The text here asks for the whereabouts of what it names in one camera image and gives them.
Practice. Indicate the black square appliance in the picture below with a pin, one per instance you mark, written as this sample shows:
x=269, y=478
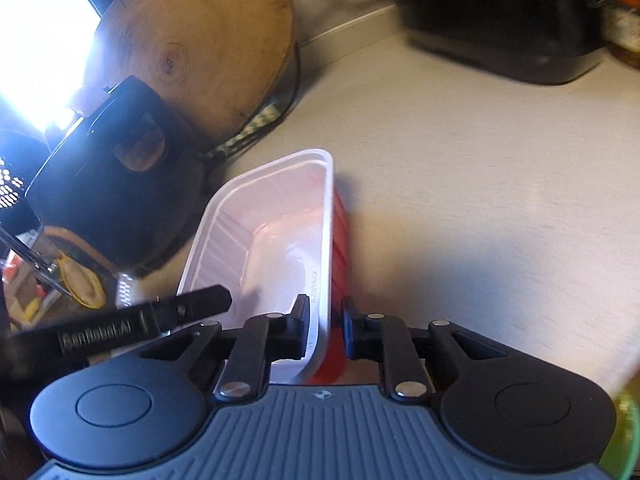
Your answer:
x=535, y=41

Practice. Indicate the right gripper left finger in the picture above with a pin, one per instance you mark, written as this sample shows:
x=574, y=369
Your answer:
x=249, y=351

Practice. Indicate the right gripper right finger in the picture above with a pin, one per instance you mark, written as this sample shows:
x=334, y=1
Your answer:
x=407, y=357

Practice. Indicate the red white rectangular tray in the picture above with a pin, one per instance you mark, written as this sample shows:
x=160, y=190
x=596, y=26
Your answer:
x=269, y=235

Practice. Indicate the orange lid sauce jar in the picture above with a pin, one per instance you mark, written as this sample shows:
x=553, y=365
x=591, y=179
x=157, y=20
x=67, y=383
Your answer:
x=621, y=30

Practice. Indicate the round wooden cutting board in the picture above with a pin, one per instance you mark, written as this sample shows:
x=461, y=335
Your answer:
x=212, y=61

